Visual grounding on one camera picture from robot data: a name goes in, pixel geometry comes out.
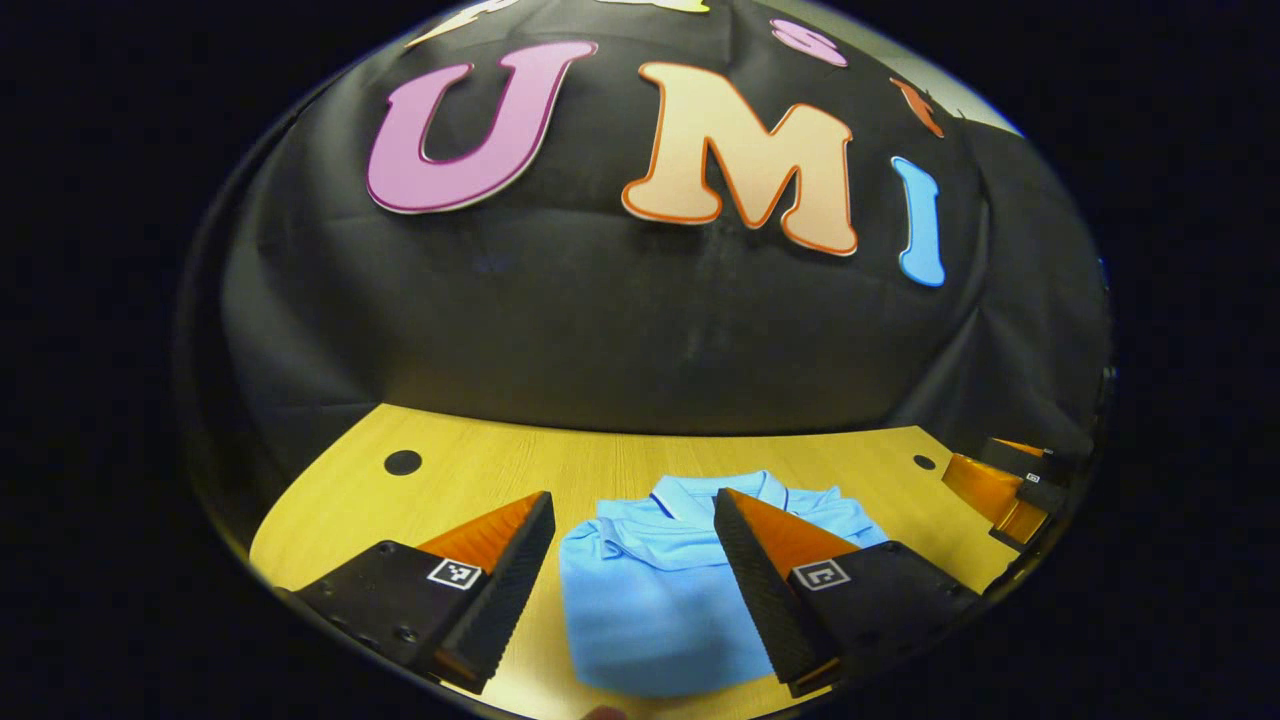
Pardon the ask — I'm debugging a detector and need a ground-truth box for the light blue T-shirt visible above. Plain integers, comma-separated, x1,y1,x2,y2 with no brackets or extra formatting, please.
558,470,891,699

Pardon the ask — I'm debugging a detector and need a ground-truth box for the black backdrop cloth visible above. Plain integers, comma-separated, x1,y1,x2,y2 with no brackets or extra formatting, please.
175,0,1116,561

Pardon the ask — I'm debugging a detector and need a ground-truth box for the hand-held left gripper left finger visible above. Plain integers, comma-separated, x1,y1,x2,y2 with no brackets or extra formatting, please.
290,490,556,696

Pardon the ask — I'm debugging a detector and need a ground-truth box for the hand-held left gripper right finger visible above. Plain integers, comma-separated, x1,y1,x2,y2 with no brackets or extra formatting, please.
713,488,981,699

